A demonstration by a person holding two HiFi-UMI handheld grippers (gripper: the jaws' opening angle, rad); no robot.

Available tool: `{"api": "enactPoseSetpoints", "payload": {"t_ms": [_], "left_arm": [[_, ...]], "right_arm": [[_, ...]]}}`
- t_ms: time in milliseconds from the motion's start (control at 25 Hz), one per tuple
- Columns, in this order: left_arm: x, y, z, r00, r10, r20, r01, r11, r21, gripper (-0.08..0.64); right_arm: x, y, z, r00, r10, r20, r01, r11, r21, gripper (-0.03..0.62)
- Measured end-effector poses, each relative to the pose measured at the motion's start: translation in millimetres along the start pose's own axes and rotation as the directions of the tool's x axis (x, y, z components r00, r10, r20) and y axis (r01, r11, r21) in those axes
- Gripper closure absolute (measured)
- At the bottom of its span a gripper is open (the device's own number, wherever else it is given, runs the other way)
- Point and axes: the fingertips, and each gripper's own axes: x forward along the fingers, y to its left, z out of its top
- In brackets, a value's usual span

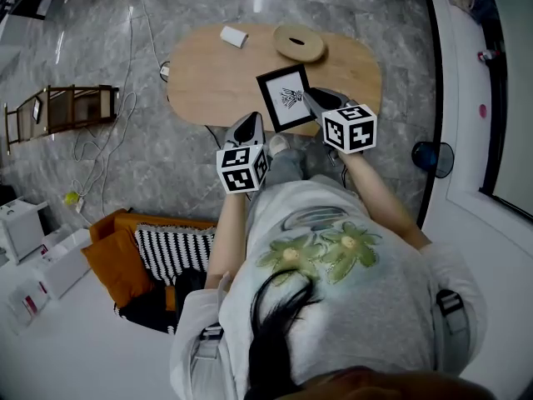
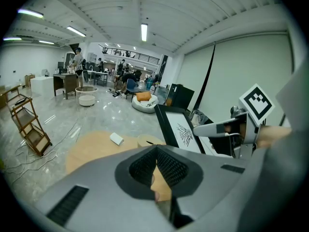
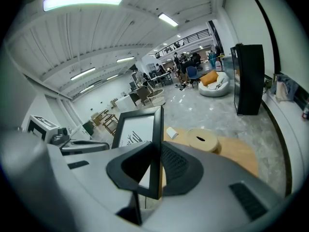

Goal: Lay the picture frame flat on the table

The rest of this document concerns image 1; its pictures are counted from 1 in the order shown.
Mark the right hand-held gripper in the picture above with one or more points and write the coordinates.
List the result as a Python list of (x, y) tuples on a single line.
[(350, 129)]

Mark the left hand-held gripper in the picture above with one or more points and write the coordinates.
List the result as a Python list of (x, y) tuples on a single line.
[(241, 169)]

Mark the black picture frame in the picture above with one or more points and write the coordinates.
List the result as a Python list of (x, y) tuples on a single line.
[(287, 98)]

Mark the person's right forearm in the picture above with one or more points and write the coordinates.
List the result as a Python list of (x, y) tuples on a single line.
[(381, 198)]

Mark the person's left forearm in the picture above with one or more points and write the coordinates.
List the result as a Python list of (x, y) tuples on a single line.
[(229, 240)]

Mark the person's white shoe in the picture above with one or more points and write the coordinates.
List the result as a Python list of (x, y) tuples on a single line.
[(278, 143)]

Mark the person's grey jeans leg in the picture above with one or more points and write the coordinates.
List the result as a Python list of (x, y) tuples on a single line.
[(287, 167)]

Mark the black round fan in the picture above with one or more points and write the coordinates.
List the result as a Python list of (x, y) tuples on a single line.
[(433, 158)]

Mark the oval wooden table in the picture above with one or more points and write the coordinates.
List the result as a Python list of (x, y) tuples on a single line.
[(212, 81)]

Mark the round wooden lid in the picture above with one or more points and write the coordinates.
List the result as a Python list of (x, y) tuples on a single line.
[(297, 42)]

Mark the black white striped cushion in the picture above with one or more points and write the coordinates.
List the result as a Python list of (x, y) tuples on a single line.
[(175, 250)]

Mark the white power adapter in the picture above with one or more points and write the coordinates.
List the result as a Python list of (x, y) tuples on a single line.
[(165, 71)]

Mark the black bag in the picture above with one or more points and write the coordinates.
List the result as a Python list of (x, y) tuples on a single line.
[(189, 290)]

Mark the white paper cup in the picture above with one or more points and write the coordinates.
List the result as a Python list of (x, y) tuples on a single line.
[(233, 36)]

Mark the pink round knob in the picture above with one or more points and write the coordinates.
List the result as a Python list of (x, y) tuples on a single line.
[(482, 111)]

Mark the orange sofa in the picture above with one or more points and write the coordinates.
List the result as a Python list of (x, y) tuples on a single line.
[(112, 223)]

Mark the orange cushion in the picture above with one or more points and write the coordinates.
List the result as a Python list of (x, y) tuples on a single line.
[(118, 265)]

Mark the red white bottle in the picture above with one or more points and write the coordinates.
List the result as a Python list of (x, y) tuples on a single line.
[(488, 55)]

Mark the grey flower print shirt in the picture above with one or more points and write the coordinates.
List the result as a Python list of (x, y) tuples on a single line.
[(366, 290)]

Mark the yellow-green ball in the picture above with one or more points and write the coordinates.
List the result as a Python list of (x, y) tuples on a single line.
[(71, 198)]

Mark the dark wooden shelf rack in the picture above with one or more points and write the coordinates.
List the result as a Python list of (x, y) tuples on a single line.
[(71, 108)]

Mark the small black-edged panel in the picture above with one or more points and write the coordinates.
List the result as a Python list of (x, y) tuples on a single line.
[(36, 110)]

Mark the white cabinet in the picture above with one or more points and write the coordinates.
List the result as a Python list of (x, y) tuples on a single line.
[(21, 227)]

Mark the white box with red label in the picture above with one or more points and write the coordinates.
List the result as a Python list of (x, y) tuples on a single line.
[(27, 302)]

